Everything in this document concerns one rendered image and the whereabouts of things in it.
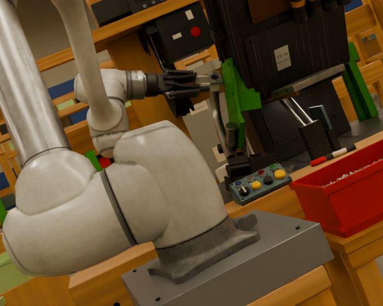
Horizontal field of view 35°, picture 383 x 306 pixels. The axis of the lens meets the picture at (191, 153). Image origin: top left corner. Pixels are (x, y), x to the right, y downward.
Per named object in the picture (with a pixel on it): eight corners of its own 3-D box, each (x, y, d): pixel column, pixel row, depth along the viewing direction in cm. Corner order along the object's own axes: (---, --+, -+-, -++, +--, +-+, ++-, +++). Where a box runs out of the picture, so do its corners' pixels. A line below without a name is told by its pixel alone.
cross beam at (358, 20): (378, 24, 234) (369, 3, 233) (67, 159, 215) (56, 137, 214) (372, 27, 239) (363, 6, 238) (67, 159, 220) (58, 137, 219)
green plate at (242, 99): (265, 124, 179) (255, 54, 178) (238, 128, 177) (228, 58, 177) (255, 126, 190) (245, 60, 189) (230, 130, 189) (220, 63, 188)
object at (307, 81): (347, 73, 164) (343, 63, 164) (296, 96, 162) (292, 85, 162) (298, 87, 203) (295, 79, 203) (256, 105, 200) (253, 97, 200)
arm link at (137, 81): (124, 64, 183) (144, 64, 184) (123, 87, 189) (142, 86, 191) (128, 83, 177) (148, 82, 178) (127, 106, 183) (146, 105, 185)
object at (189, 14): (217, 42, 203) (199, 0, 202) (171, 61, 201) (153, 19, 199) (210, 48, 215) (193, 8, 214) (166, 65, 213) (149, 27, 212)
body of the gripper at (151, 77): (147, 84, 179) (177, 83, 181) (143, 66, 184) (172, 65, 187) (145, 103, 184) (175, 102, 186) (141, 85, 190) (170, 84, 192)
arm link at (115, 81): (122, 82, 190) (126, 116, 184) (72, 83, 187) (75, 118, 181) (125, 61, 181) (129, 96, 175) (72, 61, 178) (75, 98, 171)
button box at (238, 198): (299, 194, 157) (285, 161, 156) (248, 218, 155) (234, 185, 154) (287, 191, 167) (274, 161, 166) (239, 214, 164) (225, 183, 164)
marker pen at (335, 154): (355, 148, 165) (353, 143, 165) (357, 149, 164) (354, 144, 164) (311, 166, 167) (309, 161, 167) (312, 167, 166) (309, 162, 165)
